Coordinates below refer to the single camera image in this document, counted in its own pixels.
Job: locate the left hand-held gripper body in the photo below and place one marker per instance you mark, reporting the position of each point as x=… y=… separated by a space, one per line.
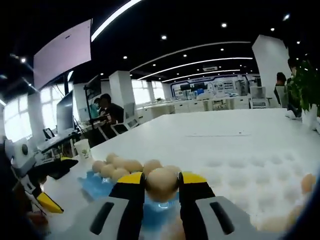
x=20 y=156

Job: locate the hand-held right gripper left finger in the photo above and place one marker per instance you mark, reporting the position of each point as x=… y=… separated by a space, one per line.
x=132 y=212

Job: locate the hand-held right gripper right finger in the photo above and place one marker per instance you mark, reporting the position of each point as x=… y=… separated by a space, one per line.
x=190 y=212

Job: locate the single brown egg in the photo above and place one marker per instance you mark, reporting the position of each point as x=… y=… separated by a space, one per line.
x=161 y=186

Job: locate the blue egg tray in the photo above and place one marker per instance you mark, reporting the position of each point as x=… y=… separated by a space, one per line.
x=96 y=186

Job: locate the person's left hand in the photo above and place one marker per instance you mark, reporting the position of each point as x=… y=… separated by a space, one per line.
x=37 y=220

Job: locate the dark office desk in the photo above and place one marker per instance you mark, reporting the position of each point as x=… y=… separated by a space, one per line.
x=57 y=141

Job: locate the white paper cup green print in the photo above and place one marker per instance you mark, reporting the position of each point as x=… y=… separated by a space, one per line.
x=83 y=150

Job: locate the dark computer monitor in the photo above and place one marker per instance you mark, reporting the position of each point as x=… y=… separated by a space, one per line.
x=64 y=112

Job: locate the white dimpled foam pad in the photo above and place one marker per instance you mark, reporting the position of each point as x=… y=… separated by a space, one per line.
x=250 y=172

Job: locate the white office chair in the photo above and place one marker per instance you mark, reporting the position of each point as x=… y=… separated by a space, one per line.
x=128 y=117
x=258 y=96

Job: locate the black monitor on stand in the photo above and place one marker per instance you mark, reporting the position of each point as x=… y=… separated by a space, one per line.
x=93 y=85

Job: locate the white background counter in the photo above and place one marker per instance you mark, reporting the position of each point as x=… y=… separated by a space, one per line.
x=190 y=106

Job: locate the small dark white object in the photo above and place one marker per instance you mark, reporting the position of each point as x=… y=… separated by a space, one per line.
x=292 y=114

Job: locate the green potted plant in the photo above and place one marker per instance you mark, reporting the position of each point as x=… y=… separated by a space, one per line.
x=303 y=87

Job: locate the large wall screen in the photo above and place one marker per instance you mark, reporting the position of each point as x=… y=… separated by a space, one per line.
x=62 y=52

